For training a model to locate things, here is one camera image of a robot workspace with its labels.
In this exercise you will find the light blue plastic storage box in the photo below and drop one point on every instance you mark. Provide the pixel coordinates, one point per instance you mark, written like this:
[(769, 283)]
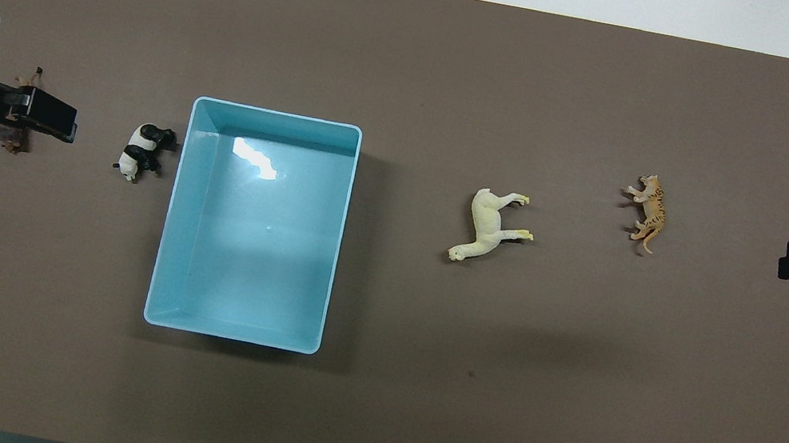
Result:
[(248, 269)]

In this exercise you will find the brown lion toy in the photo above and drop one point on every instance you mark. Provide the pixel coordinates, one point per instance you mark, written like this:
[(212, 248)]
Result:
[(15, 142)]

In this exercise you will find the orange striped tiger toy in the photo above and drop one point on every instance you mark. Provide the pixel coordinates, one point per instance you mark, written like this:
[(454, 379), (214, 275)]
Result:
[(654, 210)]

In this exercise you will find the brown table mat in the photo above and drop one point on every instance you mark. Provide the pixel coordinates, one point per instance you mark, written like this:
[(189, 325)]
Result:
[(408, 419)]

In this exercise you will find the black and white panda toy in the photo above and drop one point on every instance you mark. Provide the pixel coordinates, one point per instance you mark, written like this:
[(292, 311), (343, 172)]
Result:
[(134, 158)]

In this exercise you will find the cream llama toy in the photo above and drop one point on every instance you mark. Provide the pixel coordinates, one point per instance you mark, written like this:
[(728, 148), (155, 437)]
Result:
[(485, 225)]

